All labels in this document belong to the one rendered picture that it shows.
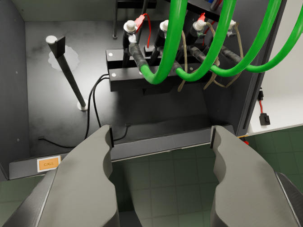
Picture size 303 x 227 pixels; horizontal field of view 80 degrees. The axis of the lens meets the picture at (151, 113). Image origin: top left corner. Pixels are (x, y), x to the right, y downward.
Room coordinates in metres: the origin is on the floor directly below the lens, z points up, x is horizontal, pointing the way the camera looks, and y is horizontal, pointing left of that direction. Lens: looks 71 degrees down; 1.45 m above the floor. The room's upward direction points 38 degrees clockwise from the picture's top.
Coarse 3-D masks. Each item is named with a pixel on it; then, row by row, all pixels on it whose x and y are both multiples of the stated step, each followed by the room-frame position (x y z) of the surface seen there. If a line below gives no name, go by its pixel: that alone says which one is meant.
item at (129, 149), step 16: (208, 128) 0.25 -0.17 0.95; (128, 144) 0.06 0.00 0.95; (144, 144) 0.09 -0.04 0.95; (160, 144) 0.12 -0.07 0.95; (176, 144) 0.15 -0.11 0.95; (192, 144) 0.18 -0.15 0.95; (16, 160) -0.13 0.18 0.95; (32, 160) -0.11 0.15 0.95; (112, 160) 0.01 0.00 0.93; (16, 176) -0.15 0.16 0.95
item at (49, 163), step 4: (60, 156) -0.06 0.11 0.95; (44, 160) -0.09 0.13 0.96; (48, 160) -0.09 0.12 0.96; (52, 160) -0.08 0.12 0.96; (56, 160) -0.07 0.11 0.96; (60, 160) -0.07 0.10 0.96; (40, 164) -0.10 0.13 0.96; (44, 164) -0.10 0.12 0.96; (48, 164) -0.09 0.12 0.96; (52, 164) -0.09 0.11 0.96; (56, 164) -0.08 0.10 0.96; (40, 168) -0.11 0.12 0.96; (44, 168) -0.10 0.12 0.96; (48, 168) -0.10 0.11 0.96
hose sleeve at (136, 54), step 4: (132, 48) 0.19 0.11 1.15; (136, 48) 0.19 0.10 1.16; (132, 52) 0.18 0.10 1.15; (136, 52) 0.17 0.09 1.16; (140, 52) 0.18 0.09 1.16; (136, 56) 0.16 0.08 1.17; (140, 56) 0.17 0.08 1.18; (136, 60) 0.16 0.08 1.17; (140, 60) 0.16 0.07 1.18; (144, 60) 0.16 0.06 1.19; (140, 64) 0.15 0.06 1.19; (144, 64) 0.15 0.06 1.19; (140, 68) 0.14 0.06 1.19; (140, 72) 0.14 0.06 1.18
